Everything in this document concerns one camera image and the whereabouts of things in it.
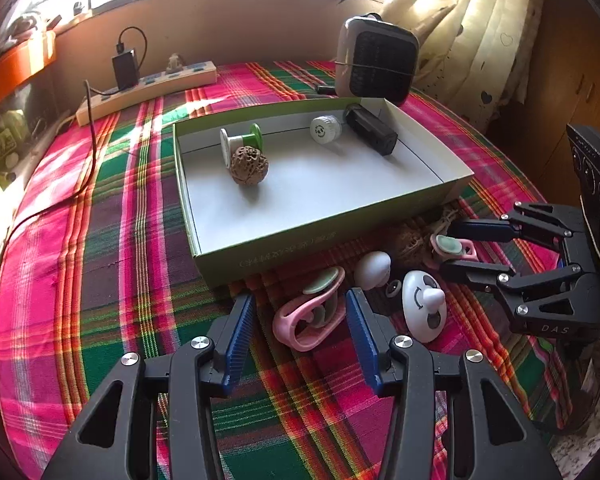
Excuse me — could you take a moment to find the small pink clip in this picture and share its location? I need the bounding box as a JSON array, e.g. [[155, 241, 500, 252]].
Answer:
[[427, 234, 479, 270]]

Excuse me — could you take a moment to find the white panda toy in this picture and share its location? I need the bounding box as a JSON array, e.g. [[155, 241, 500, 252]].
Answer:
[[385, 270, 448, 344]]

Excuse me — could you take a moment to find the smooth brown walnut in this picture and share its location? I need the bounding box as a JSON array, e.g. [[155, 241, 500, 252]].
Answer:
[[387, 223, 436, 268]]

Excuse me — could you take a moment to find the white mushroom hook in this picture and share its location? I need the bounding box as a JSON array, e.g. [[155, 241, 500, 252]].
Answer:
[[354, 252, 391, 290]]

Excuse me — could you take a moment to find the black rectangular device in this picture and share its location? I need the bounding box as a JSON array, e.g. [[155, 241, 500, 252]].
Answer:
[[344, 103, 398, 156]]

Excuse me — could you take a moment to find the large pink clip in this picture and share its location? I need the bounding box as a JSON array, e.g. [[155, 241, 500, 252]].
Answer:
[[273, 266, 346, 352]]

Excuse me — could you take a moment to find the white round cap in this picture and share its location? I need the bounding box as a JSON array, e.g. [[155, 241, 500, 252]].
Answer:
[[310, 115, 342, 144]]

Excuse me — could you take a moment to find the round dark brown walnut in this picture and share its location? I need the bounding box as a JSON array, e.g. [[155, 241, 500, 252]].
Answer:
[[230, 146, 268, 186]]

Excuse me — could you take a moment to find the green white spool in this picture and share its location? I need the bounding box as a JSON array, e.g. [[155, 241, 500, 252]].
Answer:
[[220, 122, 263, 168]]

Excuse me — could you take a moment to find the cream heart curtain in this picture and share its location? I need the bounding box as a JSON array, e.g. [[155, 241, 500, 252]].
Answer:
[[381, 0, 543, 131]]

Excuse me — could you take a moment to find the grey black desk fan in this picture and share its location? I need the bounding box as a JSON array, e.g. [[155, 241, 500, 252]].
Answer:
[[314, 13, 419, 106]]

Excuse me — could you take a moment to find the green white cardboard box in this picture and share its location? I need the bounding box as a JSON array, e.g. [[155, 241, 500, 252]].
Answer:
[[172, 99, 474, 288]]

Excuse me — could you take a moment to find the beige power strip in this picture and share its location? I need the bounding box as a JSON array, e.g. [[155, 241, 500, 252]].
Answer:
[[76, 61, 218, 127]]

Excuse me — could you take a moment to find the black charger adapter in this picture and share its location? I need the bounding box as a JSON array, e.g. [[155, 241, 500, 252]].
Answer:
[[111, 49, 140, 91]]

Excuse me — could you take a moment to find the white plug on strip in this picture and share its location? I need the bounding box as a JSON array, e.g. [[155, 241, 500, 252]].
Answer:
[[166, 53, 185, 74]]

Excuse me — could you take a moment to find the orange tray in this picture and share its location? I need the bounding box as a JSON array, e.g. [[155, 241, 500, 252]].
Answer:
[[0, 30, 57, 104]]

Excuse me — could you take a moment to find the black camera module right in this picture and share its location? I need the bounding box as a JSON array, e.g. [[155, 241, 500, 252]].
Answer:
[[566, 125, 600, 257]]

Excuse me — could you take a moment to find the black charger cable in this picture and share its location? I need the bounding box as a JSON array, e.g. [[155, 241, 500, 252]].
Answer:
[[2, 26, 150, 261]]

